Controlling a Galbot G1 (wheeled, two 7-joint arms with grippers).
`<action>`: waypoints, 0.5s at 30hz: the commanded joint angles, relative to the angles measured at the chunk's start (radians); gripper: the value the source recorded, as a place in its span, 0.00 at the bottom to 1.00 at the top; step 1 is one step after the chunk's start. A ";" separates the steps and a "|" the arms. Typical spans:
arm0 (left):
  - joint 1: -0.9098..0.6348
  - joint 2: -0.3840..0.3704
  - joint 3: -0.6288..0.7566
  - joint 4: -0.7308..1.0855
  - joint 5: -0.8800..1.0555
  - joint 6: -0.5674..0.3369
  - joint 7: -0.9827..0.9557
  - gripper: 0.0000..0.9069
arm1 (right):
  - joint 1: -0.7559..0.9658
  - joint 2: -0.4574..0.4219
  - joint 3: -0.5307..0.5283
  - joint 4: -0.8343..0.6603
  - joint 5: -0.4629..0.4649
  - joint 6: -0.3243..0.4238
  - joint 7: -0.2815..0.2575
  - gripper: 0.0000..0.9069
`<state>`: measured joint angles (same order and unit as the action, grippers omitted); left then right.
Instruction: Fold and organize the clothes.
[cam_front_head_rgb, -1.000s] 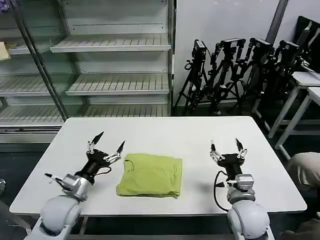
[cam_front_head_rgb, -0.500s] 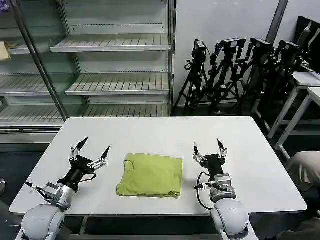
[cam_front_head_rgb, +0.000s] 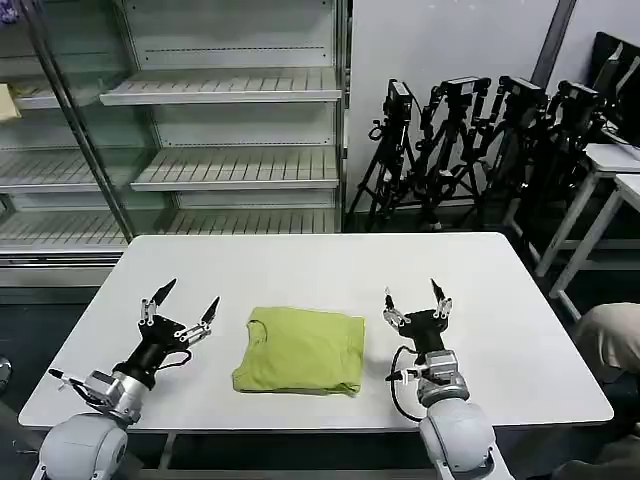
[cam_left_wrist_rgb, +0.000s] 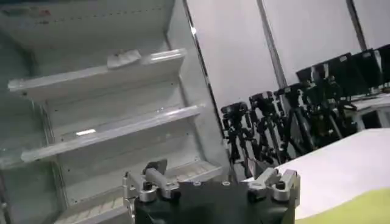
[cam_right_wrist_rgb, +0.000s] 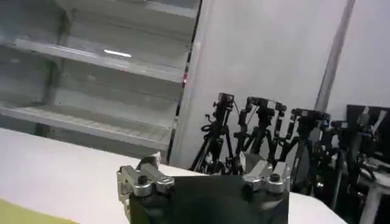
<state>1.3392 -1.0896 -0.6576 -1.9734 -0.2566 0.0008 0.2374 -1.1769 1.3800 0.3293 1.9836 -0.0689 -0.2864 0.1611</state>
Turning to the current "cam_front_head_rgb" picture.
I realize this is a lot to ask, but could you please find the black computer monitor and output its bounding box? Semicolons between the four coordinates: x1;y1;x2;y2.
592;30;640;147

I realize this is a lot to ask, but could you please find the grey slanted wall beam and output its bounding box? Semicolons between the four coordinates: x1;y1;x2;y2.
530;0;577;104

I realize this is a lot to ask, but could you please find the person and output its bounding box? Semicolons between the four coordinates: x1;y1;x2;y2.
549;302;640;480

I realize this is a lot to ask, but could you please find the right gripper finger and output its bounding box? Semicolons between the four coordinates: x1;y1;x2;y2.
382;285;410;332
430;277;454;322

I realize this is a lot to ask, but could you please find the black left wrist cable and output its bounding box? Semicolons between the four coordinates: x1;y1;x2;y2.
47;349;194;402

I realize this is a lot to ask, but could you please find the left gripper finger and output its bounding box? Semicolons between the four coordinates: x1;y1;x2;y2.
174;295;222;347
138;277;178;327

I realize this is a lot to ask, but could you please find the yellow-green shirt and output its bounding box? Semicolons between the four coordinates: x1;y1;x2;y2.
230;306;367;398

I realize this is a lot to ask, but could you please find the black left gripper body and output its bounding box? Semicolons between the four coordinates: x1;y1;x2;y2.
122;315;189;389

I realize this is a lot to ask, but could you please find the black camera on tripod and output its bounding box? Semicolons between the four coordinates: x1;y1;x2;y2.
479;75;554;236
413;75;496;229
348;78;432;229
524;80;609;241

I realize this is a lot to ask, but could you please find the glass-fronted grey shelf rack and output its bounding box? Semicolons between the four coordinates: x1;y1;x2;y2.
0;0;137;303

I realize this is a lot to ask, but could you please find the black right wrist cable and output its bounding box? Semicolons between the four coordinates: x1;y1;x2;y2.
384;344;427;424

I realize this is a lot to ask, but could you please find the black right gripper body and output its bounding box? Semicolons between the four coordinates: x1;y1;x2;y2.
399;308;449;356

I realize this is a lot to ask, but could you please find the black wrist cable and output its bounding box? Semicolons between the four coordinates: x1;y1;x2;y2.
384;344;427;424
47;349;194;402

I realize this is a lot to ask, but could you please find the empty grey metal shelf rack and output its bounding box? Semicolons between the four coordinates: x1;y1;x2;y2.
98;0;352;237

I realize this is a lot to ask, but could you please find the white rounded table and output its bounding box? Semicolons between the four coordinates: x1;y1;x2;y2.
17;232;615;469

